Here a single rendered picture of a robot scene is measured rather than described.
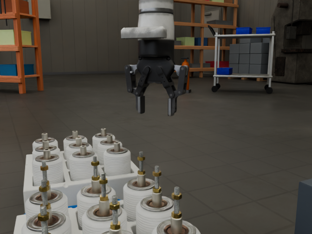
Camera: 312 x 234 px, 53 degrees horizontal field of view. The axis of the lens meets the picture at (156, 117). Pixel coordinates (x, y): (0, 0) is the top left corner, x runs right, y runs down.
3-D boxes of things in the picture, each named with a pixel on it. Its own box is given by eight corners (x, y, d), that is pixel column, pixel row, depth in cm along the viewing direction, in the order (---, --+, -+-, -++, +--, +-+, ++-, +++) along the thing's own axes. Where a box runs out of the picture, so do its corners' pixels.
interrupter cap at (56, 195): (68, 198, 75) (68, 195, 75) (38, 209, 69) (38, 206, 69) (53, 189, 80) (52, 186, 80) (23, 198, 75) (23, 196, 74)
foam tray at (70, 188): (118, 182, 148) (117, 145, 145) (145, 222, 112) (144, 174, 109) (29, 194, 134) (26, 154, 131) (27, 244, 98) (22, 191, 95)
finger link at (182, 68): (180, 64, 62) (173, 93, 64) (188, 67, 61) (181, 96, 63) (184, 64, 64) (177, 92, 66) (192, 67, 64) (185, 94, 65)
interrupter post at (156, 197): (149, 205, 71) (149, 191, 71) (156, 201, 73) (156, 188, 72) (158, 208, 70) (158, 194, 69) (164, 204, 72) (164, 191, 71)
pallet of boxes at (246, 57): (282, 80, 807) (286, 32, 785) (259, 81, 772) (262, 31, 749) (249, 77, 912) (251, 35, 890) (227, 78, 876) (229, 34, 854)
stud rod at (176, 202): (172, 223, 60) (173, 186, 59) (177, 222, 61) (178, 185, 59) (175, 225, 59) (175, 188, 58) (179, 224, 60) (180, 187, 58)
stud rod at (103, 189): (106, 207, 67) (105, 173, 65) (101, 207, 67) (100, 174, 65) (106, 204, 68) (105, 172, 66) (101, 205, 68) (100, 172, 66)
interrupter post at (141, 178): (146, 183, 83) (146, 172, 83) (146, 187, 81) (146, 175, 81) (137, 184, 83) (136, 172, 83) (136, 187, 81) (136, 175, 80)
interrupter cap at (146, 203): (133, 206, 71) (133, 203, 71) (154, 195, 77) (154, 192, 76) (159, 217, 66) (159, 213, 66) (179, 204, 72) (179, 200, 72)
